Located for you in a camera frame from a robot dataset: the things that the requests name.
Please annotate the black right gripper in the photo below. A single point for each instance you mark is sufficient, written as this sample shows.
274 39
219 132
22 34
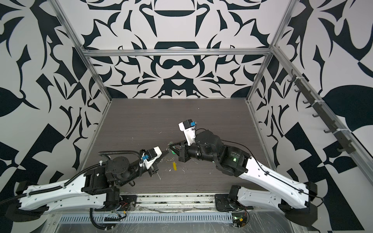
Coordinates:
185 152

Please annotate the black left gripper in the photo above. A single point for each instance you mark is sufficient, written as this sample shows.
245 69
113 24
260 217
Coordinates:
151 168

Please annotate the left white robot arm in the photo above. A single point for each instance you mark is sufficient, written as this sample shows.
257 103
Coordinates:
96 187

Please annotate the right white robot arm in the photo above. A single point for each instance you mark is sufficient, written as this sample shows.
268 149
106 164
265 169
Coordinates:
291 198

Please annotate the green lit circuit board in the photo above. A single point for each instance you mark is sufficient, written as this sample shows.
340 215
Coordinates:
240 219

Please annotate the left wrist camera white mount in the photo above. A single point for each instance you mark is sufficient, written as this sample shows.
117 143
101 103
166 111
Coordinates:
150 156

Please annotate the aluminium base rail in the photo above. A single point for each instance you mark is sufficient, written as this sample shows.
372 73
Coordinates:
174 202

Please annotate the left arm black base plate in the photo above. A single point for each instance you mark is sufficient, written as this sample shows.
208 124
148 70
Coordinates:
127 202

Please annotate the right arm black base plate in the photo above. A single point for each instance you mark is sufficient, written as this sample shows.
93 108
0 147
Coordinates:
225 202

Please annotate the white slotted cable duct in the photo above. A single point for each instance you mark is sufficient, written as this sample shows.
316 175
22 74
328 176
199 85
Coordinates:
202 217

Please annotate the aluminium horizontal frame bar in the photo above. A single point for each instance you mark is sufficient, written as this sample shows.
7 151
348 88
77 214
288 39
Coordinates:
176 52

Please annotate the grey wall hook rack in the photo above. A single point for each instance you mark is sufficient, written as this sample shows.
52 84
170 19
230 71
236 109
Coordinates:
324 113

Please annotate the right aluminium corner post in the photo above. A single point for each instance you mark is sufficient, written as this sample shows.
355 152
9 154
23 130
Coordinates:
279 32

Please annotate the aluminium corner post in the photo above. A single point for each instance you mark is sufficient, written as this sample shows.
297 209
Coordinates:
63 19
279 32

